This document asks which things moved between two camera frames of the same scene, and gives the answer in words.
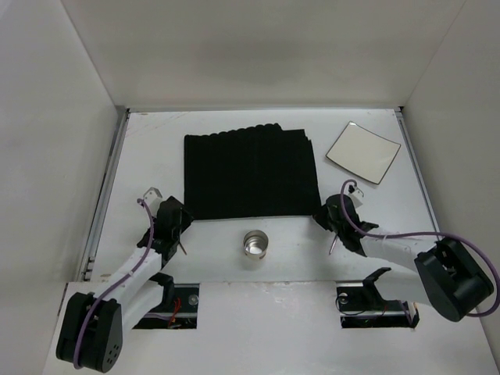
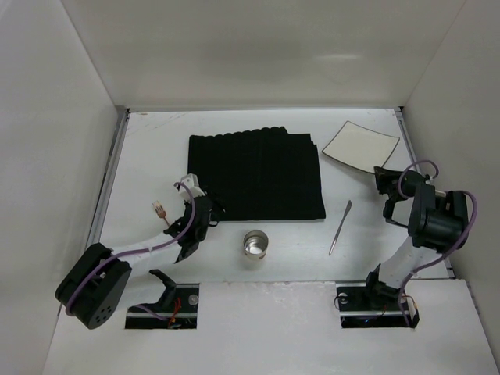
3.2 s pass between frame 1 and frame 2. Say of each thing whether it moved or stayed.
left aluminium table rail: stayed
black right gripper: moved
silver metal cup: stayed
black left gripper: moved
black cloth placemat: stayed
